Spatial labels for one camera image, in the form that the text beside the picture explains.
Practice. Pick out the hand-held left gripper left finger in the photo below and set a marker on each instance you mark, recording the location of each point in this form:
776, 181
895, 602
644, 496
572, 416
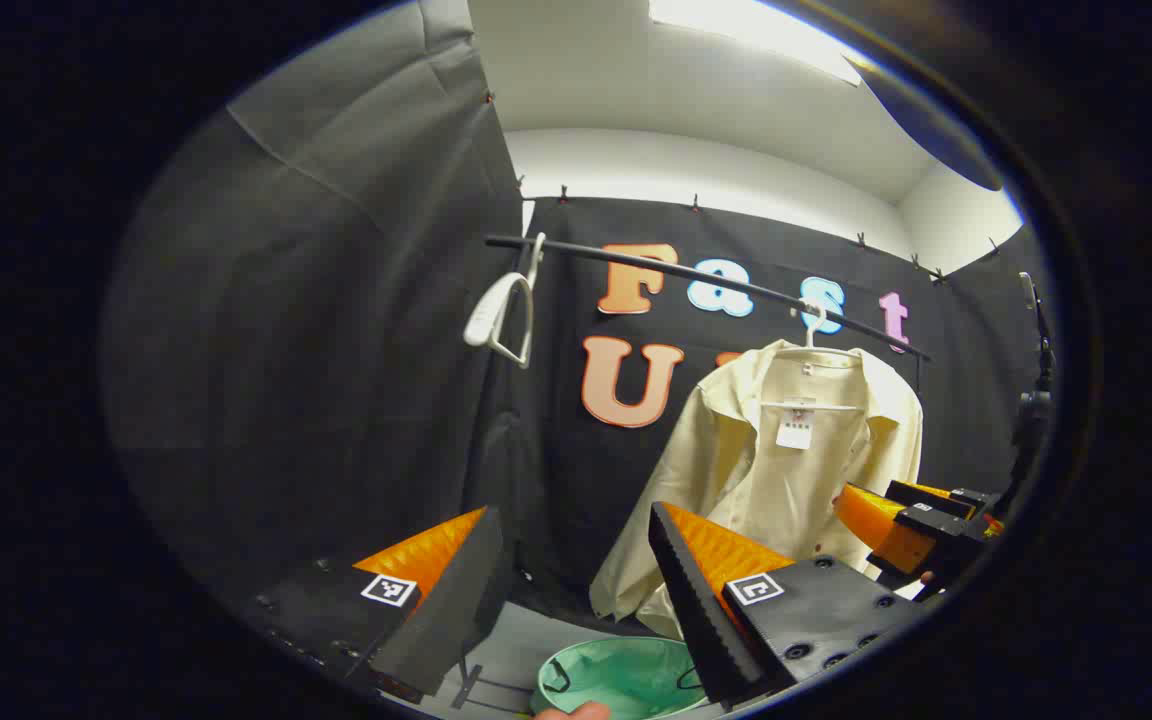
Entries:
461, 590

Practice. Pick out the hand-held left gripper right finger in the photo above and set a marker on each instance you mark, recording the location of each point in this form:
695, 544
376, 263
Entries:
691, 610

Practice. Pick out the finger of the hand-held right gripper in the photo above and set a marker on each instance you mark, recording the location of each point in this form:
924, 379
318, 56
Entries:
876, 525
926, 497

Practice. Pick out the green laundry hamper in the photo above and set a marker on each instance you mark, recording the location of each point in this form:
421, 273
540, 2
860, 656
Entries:
616, 675

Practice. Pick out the white plastic clothes hanger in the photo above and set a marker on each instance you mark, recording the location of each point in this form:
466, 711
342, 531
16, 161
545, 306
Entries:
484, 320
816, 406

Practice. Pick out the cream button-up shirt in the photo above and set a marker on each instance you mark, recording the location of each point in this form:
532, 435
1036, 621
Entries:
736, 480

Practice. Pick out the black clothes rack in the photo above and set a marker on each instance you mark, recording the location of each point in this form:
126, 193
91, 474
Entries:
508, 241

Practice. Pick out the white paper garment tag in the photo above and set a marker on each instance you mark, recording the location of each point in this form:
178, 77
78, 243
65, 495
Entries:
794, 432

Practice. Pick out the black stand with clamp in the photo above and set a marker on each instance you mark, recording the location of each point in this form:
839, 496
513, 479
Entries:
1034, 405

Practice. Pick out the black backdrop cloth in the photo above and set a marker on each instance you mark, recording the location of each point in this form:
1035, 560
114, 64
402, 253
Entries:
556, 450

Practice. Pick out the grey cloth panel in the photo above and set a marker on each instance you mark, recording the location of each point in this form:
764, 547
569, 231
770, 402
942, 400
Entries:
286, 350

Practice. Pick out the ceiling light panel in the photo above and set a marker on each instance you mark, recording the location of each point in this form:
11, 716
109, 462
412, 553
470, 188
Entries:
736, 20

